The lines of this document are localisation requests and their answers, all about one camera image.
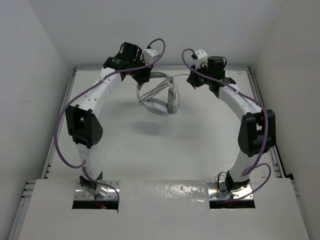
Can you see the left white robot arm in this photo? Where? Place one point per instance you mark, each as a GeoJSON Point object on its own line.
{"type": "Point", "coordinates": [82, 113]}

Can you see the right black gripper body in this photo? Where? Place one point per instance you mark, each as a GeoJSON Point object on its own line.
{"type": "Point", "coordinates": [201, 76]}

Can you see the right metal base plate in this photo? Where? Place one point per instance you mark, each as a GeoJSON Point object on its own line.
{"type": "Point", "coordinates": [217, 191]}

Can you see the white grey headphones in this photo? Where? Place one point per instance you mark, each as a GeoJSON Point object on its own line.
{"type": "Point", "coordinates": [157, 106]}

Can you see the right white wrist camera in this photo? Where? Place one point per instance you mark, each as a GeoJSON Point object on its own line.
{"type": "Point", "coordinates": [201, 58]}

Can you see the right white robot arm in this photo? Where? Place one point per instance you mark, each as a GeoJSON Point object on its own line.
{"type": "Point", "coordinates": [257, 133]}

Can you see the metal base plate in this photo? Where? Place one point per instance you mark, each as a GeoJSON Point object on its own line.
{"type": "Point", "coordinates": [102, 192]}
{"type": "Point", "coordinates": [217, 191]}

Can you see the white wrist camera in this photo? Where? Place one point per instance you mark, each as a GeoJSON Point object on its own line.
{"type": "Point", "coordinates": [149, 55]}
{"type": "Point", "coordinates": [201, 58]}

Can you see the white front cover board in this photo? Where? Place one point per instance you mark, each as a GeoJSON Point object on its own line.
{"type": "Point", "coordinates": [162, 210]}

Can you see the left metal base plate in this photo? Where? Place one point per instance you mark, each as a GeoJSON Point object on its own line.
{"type": "Point", "coordinates": [102, 192]}

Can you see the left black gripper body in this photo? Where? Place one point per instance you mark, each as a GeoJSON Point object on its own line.
{"type": "Point", "coordinates": [139, 75]}

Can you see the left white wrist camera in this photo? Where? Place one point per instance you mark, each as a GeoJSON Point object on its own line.
{"type": "Point", "coordinates": [149, 55]}

